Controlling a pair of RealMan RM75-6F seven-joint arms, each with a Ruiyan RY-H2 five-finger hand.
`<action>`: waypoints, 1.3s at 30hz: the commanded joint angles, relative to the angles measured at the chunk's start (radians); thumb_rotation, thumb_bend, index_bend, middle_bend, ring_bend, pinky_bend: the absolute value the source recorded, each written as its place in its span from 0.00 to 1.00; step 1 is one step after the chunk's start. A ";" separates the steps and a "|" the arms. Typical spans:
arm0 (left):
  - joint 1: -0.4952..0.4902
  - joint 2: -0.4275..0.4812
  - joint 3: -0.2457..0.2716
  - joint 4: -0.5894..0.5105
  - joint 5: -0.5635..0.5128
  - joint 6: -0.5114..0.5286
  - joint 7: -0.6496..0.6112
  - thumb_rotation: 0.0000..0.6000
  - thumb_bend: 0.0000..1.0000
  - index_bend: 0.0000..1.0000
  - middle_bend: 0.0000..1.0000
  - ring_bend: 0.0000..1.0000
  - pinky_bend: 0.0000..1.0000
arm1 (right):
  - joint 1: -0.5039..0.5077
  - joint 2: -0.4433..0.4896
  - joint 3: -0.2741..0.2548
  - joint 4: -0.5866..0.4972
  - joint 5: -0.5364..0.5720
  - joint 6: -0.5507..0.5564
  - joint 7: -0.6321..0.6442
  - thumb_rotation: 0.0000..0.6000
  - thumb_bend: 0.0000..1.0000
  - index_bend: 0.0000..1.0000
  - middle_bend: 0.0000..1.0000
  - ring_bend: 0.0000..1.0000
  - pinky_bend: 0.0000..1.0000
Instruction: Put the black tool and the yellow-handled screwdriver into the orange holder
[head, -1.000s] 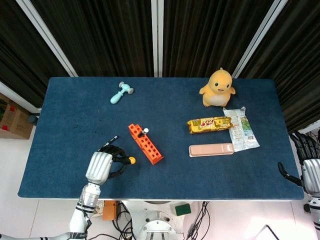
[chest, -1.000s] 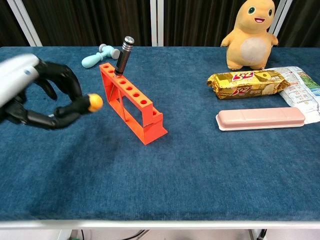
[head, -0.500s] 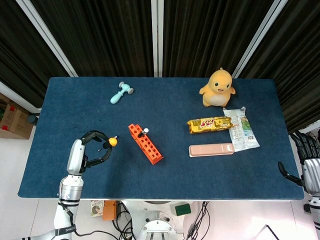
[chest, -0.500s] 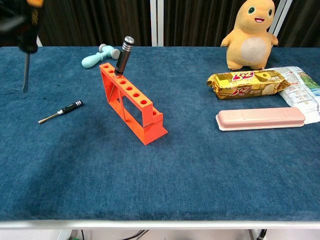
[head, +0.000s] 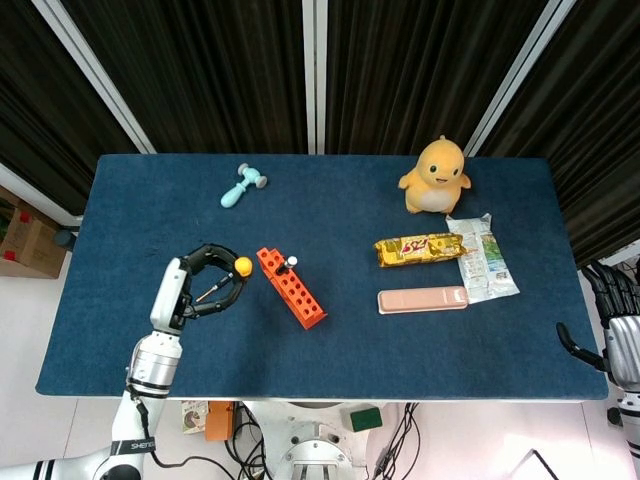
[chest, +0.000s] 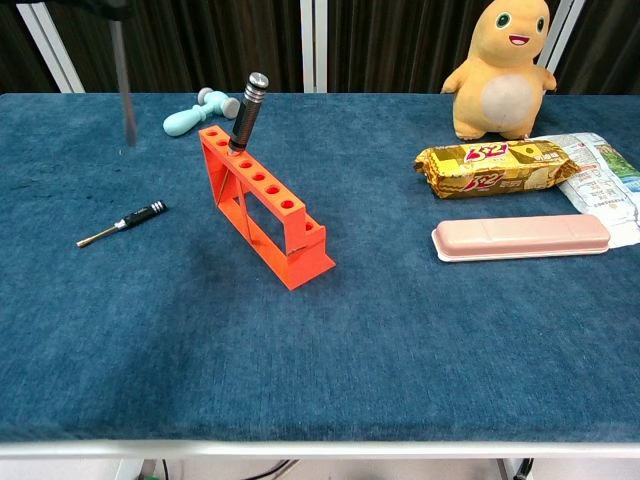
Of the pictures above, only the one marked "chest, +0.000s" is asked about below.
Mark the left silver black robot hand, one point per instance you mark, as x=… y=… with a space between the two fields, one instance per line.
x=75 y=6

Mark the black orange flathead screwdriver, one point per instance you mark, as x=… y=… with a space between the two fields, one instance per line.
x=125 y=85

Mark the grey black handled tool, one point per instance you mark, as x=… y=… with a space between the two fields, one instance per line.
x=245 y=115

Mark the small black nut driver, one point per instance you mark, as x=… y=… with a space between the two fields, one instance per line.
x=140 y=214

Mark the dark pleated curtain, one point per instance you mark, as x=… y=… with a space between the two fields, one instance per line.
x=20 y=65
x=200 y=45
x=610 y=45
x=390 y=45

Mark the light blue toy hammer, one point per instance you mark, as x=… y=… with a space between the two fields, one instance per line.
x=182 y=122

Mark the orange tool rack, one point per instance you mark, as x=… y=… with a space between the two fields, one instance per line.
x=300 y=260

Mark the yellow plush toy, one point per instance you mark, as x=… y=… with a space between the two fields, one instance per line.
x=500 y=90

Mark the blue table cloth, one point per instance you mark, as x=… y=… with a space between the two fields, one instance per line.
x=350 y=350

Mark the gold biscuit pack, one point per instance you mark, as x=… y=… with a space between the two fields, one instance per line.
x=495 y=170

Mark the white table leg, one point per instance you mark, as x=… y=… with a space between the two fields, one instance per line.
x=130 y=470
x=507 y=470

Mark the pink pencil case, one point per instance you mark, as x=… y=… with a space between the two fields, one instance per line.
x=520 y=235

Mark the white crumpled snack packet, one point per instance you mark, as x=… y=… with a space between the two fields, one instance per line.
x=605 y=185

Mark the white frame post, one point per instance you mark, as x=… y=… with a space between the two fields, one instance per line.
x=562 y=30
x=314 y=45
x=55 y=55

